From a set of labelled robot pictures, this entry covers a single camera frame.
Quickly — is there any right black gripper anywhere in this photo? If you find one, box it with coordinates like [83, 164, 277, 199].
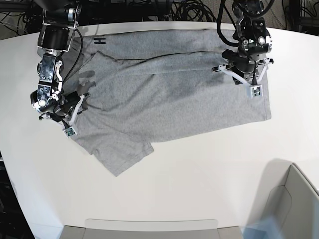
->
[51, 92, 80, 120]

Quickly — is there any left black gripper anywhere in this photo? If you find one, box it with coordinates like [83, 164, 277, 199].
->
[222, 49, 261, 80]

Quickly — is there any grey T-shirt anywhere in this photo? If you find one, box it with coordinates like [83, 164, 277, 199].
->
[63, 29, 271, 176]

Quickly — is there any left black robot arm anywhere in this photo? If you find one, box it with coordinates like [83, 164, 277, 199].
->
[217, 0, 274, 85]

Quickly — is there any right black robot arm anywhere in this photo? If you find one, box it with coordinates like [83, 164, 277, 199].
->
[30, 0, 81, 122]

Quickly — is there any grey tray at front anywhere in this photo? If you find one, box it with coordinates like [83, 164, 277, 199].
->
[60, 219, 243, 239]

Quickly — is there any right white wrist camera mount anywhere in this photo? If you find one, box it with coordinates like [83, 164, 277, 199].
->
[39, 93, 90, 137]

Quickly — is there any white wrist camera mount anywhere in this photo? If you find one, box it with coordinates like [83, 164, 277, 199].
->
[212, 57, 274, 99]
[39, 93, 90, 137]

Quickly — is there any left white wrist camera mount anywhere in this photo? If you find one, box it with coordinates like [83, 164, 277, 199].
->
[212, 57, 274, 99]

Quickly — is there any coiled black cable bundle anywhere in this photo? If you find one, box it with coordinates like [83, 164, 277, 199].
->
[154, 0, 220, 24]

